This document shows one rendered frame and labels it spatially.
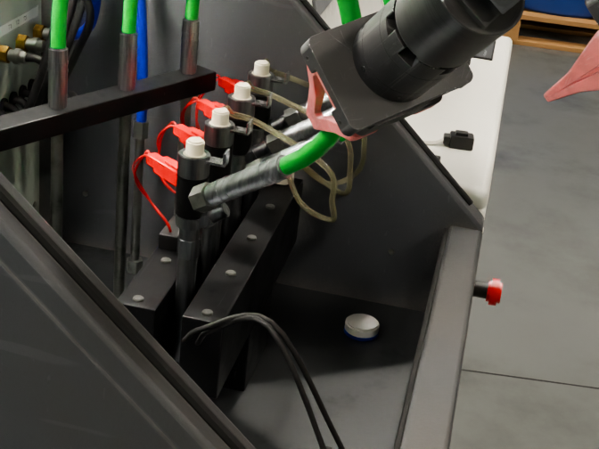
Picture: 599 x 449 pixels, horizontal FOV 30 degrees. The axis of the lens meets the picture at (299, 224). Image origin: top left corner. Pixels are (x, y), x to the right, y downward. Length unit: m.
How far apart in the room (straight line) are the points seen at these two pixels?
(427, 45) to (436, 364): 0.44
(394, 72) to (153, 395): 0.24
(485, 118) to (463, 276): 0.42
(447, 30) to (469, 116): 0.93
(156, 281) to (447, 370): 0.28
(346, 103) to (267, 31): 0.57
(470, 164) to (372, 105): 0.70
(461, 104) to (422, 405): 0.71
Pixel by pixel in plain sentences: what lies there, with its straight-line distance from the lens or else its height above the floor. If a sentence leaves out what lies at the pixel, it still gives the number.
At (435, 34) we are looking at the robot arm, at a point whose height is 1.32.
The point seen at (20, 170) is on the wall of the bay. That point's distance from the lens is 1.35.
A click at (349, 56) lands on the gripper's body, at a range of 0.70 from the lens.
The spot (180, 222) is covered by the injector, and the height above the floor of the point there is 1.05.
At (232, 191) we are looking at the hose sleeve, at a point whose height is 1.14.
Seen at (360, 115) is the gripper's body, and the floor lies 1.25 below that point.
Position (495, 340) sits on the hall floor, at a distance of 2.98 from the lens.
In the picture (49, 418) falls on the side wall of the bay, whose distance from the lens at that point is 0.69.
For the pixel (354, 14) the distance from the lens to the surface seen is 0.75.
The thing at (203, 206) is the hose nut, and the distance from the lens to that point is 0.87.
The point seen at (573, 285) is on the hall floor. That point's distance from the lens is 3.35.
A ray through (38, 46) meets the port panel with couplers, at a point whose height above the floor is 1.10.
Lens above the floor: 1.49
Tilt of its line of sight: 26 degrees down
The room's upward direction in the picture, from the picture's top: 7 degrees clockwise
